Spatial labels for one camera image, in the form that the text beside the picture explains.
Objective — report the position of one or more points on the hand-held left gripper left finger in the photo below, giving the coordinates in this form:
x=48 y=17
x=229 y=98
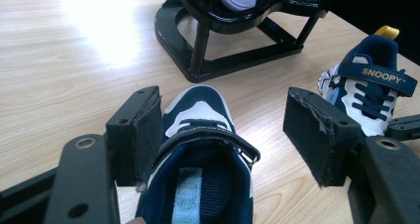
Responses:
x=132 y=134

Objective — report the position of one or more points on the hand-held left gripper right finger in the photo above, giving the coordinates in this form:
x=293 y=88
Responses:
x=313 y=134

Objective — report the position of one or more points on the navy and white sneaker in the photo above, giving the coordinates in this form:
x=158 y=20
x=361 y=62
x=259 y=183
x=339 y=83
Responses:
x=204 y=184
x=369 y=85

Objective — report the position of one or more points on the red and black shoe rack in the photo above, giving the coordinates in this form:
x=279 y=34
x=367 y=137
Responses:
x=198 y=52

